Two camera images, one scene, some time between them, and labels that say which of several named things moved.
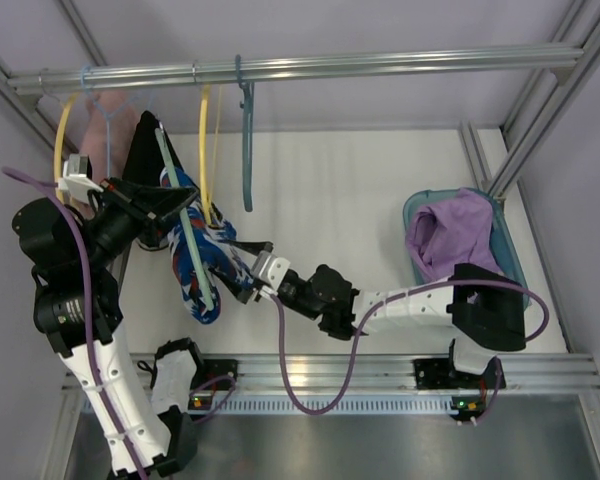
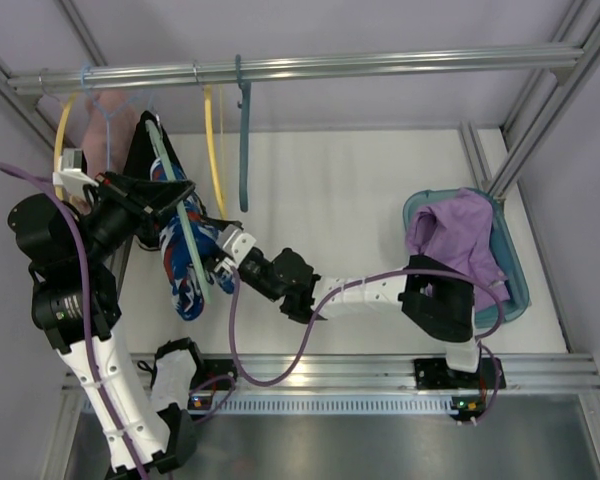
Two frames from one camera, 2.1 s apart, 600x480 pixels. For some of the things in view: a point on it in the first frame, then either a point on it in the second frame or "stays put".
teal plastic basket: (503, 245) stays put
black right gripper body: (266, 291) -> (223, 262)
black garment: (145, 162) stays put
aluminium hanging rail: (559, 56) stays put
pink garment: (112, 117) stays put
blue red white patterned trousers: (213, 252) -> (156, 170)
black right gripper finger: (252, 247) -> (220, 224)
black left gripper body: (134, 201) stays put
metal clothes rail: (581, 22) stays put
